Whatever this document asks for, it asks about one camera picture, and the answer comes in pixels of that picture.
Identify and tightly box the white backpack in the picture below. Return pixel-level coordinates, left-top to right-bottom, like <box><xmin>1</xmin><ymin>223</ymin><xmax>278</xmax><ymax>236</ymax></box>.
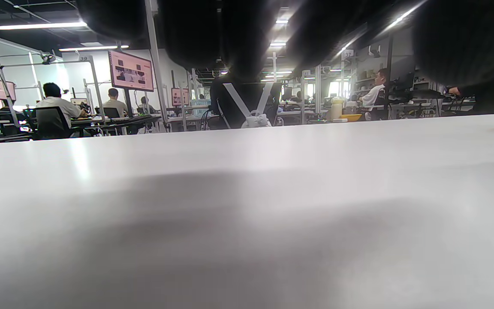
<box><xmin>241</xmin><ymin>110</ymin><xmax>272</xmax><ymax>128</ymax></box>

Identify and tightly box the black monitor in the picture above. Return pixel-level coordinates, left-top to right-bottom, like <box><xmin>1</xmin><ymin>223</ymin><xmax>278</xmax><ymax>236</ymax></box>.
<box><xmin>390</xmin><ymin>55</ymin><xmax>417</xmax><ymax>91</ymax></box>

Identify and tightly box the black mesh chair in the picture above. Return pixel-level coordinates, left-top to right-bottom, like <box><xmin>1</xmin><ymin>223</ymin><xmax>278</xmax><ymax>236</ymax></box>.
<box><xmin>27</xmin><ymin>106</ymin><xmax>72</xmax><ymax>140</ymax></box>

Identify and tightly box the person's left hand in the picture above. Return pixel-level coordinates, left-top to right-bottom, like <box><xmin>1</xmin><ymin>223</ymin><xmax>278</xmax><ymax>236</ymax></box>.
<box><xmin>75</xmin><ymin>0</ymin><xmax>494</xmax><ymax>86</ymax></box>

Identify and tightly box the large pink monitor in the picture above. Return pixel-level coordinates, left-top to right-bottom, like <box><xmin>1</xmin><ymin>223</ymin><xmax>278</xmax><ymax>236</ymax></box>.
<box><xmin>108</xmin><ymin>50</ymin><xmax>155</xmax><ymax>92</ymax></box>

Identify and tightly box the cream jar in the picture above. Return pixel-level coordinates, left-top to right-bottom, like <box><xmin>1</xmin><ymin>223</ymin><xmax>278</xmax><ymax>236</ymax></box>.
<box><xmin>330</xmin><ymin>97</ymin><xmax>344</xmax><ymax>121</ymax></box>

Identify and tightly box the ceiling light strip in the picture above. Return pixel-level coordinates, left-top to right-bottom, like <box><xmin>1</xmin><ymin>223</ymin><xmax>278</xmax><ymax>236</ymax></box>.
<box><xmin>0</xmin><ymin>21</ymin><xmax>88</xmax><ymax>30</ymax></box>
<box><xmin>59</xmin><ymin>45</ymin><xmax>130</xmax><ymax>52</ymax></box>

